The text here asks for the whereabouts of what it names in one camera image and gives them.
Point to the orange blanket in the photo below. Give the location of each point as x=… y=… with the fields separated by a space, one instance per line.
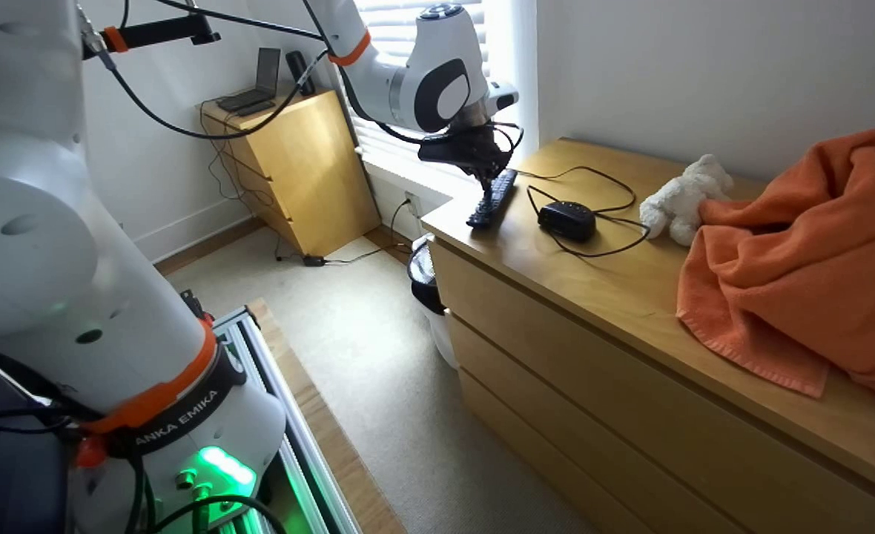
x=811 y=269

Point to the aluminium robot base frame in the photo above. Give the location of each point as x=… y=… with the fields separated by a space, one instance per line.
x=289 y=425

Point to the black remote control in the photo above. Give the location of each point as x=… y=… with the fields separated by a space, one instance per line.
x=489 y=208

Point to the large wooden dresser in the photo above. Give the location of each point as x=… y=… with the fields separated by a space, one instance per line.
x=602 y=376

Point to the white plush toy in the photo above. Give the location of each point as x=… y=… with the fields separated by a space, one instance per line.
x=684 y=196

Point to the black power adapter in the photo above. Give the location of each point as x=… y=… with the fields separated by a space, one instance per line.
x=567 y=220

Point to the black and white bin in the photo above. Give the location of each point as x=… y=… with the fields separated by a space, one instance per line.
x=426 y=278

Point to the grey laptop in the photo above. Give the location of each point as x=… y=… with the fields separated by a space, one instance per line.
x=249 y=100

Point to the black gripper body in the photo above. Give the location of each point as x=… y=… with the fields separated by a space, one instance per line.
x=467 y=147

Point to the black camera mount rod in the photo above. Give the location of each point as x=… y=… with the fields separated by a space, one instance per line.
x=156 y=33

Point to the white window blinds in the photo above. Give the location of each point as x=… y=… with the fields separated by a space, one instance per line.
x=386 y=165

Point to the small wooden dresser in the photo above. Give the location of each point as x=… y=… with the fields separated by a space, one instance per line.
x=304 y=174

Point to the black box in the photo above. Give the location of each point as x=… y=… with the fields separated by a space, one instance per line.
x=300 y=69

